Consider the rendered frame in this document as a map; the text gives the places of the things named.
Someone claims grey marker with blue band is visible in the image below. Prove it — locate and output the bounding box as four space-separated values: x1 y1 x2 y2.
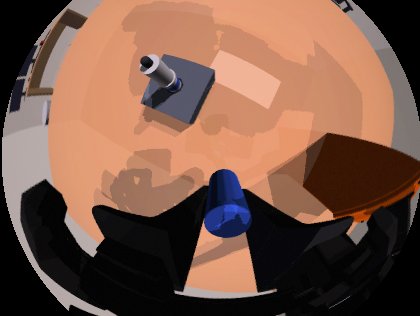
140 54 182 93

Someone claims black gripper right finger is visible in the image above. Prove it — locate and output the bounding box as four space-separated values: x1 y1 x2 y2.
243 189 355 292

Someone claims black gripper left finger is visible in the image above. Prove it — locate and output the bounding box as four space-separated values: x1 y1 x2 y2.
92 186 209 292

